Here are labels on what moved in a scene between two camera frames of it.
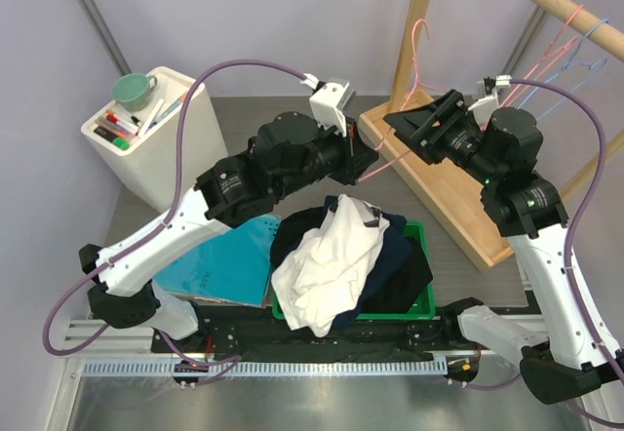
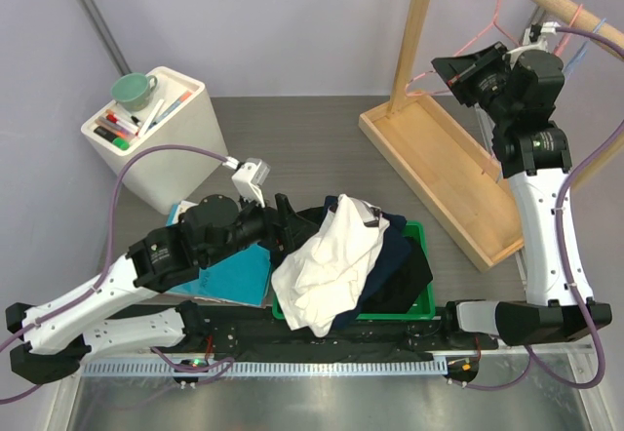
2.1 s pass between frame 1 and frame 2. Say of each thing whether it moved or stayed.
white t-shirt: stayed
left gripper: moved
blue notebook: stayed
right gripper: moved
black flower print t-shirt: stayed
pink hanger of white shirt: moved
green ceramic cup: stayed
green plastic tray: stayed
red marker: stayed
